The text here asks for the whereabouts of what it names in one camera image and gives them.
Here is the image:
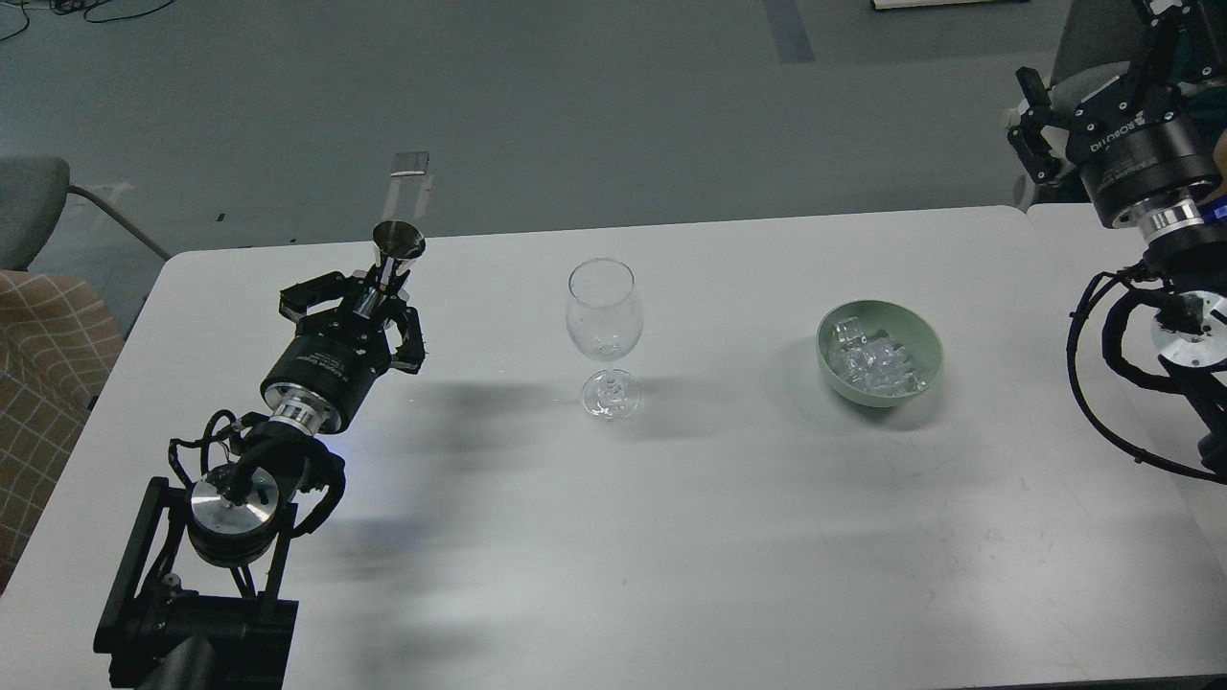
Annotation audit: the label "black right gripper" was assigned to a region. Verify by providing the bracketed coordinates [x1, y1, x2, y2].
[1007, 1, 1226, 227]

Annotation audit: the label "metal floor plate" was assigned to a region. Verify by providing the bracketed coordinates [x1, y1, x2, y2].
[387, 151, 429, 178]

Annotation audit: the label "steel double jigger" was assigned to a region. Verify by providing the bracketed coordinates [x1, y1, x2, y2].
[355, 219, 426, 319]

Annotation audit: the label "brown checked cushion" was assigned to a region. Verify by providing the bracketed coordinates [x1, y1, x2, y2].
[1, 269, 126, 587]

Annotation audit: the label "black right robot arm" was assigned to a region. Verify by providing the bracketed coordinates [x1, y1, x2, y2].
[1002, 1, 1226, 484]

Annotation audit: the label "grey white chair right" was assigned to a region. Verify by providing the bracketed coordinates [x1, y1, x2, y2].
[1000, 0, 1151, 212]

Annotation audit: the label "green bowl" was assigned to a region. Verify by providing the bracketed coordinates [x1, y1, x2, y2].
[815, 300, 946, 409]

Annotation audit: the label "black floor cables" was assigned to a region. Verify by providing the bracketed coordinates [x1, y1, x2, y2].
[0, 0, 178, 44]

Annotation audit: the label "clear wine glass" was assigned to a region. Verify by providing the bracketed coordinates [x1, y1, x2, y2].
[566, 258, 644, 421]

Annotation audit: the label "clear ice cube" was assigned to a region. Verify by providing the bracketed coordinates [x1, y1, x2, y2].
[825, 317, 933, 398]

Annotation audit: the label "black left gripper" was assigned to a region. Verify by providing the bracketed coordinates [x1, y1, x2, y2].
[260, 271, 426, 435]

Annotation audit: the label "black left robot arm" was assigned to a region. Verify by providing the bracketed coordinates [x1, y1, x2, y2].
[93, 259, 426, 689]

